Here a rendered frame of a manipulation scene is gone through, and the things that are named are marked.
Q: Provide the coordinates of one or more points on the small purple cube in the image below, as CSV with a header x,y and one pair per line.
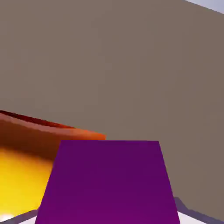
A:
x,y
108,182

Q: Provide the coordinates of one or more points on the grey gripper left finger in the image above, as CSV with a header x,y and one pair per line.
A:
x,y
26,218

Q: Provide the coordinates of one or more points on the large orange box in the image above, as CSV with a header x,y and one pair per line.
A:
x,y
35,134

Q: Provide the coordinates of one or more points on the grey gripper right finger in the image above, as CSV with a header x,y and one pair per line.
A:
x,y
190,217

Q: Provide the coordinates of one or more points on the small yellow cube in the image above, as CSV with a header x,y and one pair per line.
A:
x,y
22,182

